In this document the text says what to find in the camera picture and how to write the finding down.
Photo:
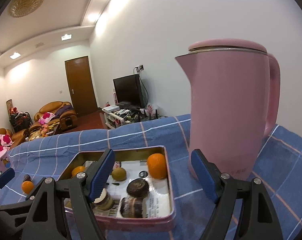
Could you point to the pink electric kettle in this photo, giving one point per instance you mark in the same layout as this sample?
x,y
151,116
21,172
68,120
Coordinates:
x,y
235,94

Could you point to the white tv stand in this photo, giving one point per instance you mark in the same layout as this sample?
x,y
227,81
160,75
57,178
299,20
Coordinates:
x,y
115,117

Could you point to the small yellow-green kiwi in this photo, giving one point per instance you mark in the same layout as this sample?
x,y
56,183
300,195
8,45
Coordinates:
x,y
119,174

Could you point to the brown leather sofa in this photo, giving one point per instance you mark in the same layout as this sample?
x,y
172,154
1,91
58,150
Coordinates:
x,y
12,140

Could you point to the black rack with items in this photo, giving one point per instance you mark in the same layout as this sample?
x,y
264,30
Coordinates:
x,y
18,120

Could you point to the large orange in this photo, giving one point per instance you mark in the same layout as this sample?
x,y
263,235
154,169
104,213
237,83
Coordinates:
x,y
157,166

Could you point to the brown wooden door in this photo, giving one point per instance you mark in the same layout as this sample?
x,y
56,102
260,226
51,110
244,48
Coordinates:
x,y
80,86

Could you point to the cluttered coffee table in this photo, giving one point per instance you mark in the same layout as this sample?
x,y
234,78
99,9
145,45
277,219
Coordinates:
x,y
45,131

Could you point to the purple striped yam cylinder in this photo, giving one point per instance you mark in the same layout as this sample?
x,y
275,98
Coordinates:
x,y
132,207

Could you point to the brown leather armchair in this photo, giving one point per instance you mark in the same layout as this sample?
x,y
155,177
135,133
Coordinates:
x,y
64,113

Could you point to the white-faced yam cylinder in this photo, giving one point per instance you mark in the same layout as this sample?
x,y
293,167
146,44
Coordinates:
x,y
104,202

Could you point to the pink cartoon mug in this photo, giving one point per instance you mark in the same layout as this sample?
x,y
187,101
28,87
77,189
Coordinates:
x,y
5,163

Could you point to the black television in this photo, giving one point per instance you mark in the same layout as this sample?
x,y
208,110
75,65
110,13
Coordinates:
x,y
128,89

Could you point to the dark cut yam back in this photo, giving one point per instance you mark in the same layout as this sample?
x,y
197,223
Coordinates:
x,y
27,178

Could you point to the blue plaid tablecloth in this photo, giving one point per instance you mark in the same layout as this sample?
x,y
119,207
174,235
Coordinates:
x,y
209,203

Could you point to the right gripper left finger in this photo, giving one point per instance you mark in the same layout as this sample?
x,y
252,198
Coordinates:
x,y
47,217

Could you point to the tangerine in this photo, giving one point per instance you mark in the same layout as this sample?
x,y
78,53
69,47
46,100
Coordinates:
x,y
27,186
77,170

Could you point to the pink tin box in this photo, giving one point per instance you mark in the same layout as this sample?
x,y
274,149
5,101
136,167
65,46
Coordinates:
x,y
160,208

